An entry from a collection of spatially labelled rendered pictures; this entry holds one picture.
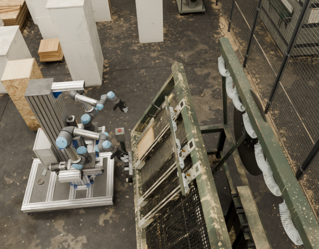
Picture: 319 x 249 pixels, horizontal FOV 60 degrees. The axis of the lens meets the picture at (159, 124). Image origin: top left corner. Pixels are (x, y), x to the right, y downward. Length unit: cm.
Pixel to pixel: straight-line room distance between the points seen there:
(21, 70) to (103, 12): 383
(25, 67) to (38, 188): 184
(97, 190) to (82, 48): 262
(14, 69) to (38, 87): 184
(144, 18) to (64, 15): 219
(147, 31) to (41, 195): 435
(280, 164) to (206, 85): 397
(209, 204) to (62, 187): 275
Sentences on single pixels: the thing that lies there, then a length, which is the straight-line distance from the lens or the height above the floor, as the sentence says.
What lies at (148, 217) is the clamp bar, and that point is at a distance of 298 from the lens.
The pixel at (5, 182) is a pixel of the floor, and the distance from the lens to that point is 510.
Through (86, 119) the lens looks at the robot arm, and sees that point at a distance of 362.
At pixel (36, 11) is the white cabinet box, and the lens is 723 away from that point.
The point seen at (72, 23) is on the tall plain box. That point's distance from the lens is 520.
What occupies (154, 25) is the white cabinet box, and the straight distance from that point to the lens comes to 685.
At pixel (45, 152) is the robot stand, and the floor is 116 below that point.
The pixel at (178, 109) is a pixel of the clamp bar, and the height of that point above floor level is 187.
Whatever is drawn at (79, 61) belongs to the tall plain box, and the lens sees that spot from 562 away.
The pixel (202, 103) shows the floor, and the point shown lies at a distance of 547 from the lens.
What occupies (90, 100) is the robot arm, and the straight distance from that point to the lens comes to 330.
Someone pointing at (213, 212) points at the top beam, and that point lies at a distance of 207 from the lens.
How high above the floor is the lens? 385
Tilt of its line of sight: 49 degrees down
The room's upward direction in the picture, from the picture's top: 3 degrees counter-clockwise
